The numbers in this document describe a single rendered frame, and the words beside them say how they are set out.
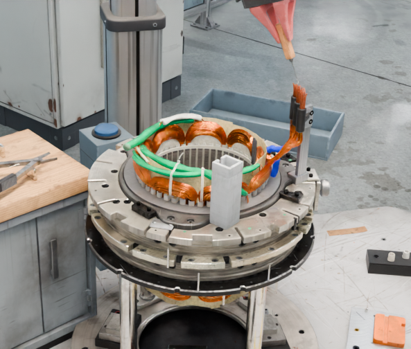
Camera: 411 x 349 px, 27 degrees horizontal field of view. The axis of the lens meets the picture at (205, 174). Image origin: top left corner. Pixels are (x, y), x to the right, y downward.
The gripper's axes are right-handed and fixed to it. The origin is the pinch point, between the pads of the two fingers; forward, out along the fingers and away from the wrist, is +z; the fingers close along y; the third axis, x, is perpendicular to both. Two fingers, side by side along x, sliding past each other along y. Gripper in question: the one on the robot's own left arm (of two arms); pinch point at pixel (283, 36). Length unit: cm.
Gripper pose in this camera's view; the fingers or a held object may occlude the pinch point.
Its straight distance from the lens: 143.4
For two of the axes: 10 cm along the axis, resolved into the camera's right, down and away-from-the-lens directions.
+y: 8.7, -1.1, -4.7
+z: 3.1, 8.8, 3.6
